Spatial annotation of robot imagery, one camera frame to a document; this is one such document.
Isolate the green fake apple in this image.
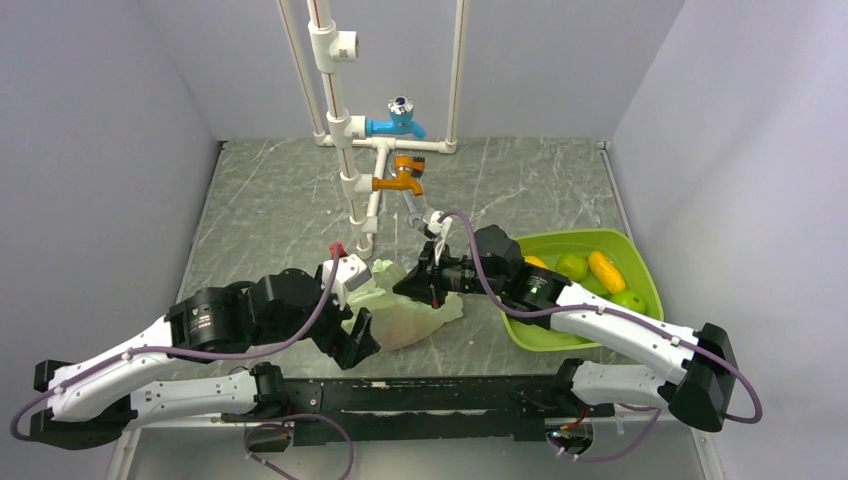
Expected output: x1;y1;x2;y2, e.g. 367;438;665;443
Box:
610;290;647;314

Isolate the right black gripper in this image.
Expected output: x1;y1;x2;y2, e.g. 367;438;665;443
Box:
394;238;506;309

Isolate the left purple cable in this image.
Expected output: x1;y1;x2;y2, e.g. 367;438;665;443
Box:
9;243;342;442

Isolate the light green plastic bag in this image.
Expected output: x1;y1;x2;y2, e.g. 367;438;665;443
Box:
348;259;463;352

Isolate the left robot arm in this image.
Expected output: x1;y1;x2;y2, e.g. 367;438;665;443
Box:
22;260;379;450

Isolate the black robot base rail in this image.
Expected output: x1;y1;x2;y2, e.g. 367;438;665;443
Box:
221;374;617;446

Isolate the yellow fake mango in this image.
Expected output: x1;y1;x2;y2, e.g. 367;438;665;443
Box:
524;255;549;269

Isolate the silver wrench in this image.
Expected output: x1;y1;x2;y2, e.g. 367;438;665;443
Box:
402;191;425;230

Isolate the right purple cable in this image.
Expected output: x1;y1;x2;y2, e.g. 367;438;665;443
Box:
438;210;763;425

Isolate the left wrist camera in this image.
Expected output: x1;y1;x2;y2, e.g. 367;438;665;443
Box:
321;242;372;310

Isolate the yellow fake corn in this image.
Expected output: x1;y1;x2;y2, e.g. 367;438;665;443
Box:
588;251;627;294

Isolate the purple cable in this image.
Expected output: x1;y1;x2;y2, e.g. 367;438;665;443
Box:
9;243;342;442
438;210;763;425

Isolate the orange faucet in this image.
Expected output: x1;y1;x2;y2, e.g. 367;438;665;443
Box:
371;155;426;196

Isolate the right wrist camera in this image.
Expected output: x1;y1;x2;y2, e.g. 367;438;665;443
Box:
422;208;453;265

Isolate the blue faucet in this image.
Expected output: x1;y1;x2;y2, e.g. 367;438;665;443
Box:
365;95;427;140

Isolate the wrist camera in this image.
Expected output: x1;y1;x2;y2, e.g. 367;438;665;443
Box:
321;242;372;310
422;208;453;265

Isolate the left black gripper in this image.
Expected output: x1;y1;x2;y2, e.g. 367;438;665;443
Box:
255;265;382;368

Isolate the white PVC pipe frame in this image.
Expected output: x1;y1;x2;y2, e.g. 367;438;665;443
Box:
275;1;469;259

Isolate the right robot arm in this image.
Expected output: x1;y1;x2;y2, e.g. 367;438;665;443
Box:
393;225;738;432

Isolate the green fake lime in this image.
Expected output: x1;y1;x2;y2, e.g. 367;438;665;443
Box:
555;252;589;282

